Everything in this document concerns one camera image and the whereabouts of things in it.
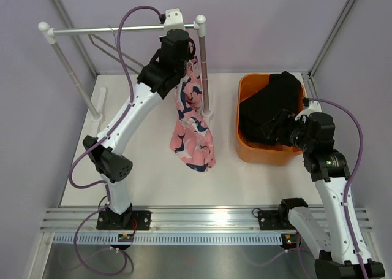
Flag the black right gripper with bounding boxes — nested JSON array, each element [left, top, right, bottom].
[[260, 109, 314, 153]]

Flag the black shorts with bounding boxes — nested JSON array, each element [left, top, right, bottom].
[[238, 71, 303, 146]]

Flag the pink shark print shorts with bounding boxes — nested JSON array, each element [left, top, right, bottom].
[[170, 57, 216, 172]]

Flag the grey metal hanger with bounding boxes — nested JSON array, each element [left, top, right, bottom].
[[88, 26, 144, 74]]

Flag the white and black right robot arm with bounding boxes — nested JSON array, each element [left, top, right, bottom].
[[267, 109, 385, 278]]

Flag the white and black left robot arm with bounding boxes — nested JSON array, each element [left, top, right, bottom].
[[83, 29, 195, 229]]

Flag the orange plastic basket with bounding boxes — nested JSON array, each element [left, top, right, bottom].
[[236, 73, 302, 166]]

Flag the silver clothes rack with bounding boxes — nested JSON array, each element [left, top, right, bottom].
[[37, 14, 213, 150]]

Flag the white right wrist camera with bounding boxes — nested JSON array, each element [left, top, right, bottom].
[[295, 97, 322, 121]]

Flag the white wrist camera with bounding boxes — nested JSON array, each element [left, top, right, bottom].
[[159, 8, 186, 34], [295, 97, 322, 121]]

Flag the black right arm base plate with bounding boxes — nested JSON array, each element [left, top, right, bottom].
[[257, 210, 295, 231]]

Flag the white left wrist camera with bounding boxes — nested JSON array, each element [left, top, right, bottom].
[[159, 8, 186, 34]]

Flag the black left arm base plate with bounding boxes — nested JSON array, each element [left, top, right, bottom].
[[96, 210, 152, 231]]

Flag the white slotted cable duct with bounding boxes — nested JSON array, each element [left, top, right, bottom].
[[53, 232, 283, 245]]

